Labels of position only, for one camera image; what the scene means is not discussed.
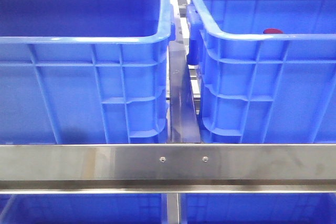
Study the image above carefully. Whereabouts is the red mushroom push button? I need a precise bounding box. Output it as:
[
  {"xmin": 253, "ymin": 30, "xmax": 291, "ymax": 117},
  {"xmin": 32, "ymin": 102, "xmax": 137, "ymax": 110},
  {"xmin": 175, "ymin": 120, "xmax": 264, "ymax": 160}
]
[{"xmin": 263, "ymin": 28, "xmax": 284, "ymax": 34}]

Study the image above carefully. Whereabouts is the blue plastic crate with buttons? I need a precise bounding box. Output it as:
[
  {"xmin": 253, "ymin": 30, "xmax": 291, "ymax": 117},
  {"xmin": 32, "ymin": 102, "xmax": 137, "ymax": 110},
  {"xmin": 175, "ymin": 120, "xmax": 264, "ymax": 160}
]
[{"xmin": 1, "ymin": 0, "xmax": 174, "ymax": 145}]

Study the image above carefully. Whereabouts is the steel shelf divider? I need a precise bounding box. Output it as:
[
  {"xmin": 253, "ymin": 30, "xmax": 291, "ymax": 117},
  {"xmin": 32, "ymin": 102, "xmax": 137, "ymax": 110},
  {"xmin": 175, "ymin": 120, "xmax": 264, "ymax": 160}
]
[{"xmin": 169, "ymin": 40, "xmax": 201, "ymax": 144}]

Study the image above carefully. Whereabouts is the blue crate behind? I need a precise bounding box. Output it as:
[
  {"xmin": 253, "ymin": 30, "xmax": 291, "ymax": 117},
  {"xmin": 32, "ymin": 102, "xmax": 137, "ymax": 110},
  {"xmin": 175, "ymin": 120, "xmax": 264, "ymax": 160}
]
[{"xmin": 186, "ymin": 0, "xmax": 335, "ymax": 144}]

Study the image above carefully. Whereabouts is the blue crate lower right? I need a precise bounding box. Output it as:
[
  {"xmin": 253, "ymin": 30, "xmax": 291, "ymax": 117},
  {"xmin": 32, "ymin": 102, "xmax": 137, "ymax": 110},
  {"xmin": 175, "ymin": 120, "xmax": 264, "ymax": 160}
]
[{"xmin": 182, "ymin": 193, "xmax": 335, "ymax": 223}]

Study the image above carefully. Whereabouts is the blue crate lower left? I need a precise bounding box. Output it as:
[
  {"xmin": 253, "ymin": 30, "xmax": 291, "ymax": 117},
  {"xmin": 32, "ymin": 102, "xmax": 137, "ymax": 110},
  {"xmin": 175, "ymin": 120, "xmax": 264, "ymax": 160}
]
[{"xmin": 1, "ymin": 194, "xmax": 167, "ymax": 223}]

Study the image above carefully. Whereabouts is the stainless steel shelf rail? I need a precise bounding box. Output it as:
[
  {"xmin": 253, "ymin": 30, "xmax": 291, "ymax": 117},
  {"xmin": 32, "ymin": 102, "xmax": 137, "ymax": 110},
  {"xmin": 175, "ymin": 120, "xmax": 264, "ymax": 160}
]
[{"xmin": 1, "ymin": 144, "xmax": 335, "ymax": 194}]

